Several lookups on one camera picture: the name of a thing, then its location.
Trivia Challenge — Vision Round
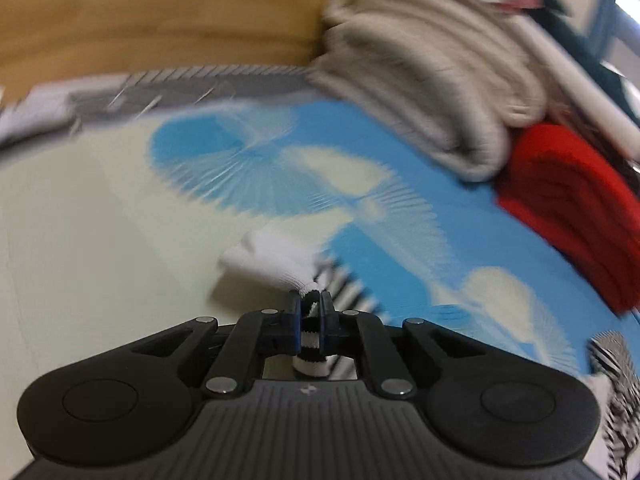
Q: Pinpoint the black white striped hoodie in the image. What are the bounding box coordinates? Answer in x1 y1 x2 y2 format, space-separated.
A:
220 228 639 479

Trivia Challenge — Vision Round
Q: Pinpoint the blue cream patterned bedsheet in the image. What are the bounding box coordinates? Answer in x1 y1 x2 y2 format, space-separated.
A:
1 72 639 478

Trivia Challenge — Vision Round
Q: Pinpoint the red folded blanket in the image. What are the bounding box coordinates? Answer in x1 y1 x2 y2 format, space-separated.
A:
496 122 639 315

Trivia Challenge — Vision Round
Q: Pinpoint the beige folded quilt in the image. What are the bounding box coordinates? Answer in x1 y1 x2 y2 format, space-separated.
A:
309 0 547 182

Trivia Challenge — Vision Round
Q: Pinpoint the dark teal shark plush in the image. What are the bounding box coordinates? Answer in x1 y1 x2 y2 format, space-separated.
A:
527 0 639 125

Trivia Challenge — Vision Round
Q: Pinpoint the wooden bed frame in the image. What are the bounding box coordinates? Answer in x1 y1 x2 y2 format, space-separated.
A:
1 0 324 100

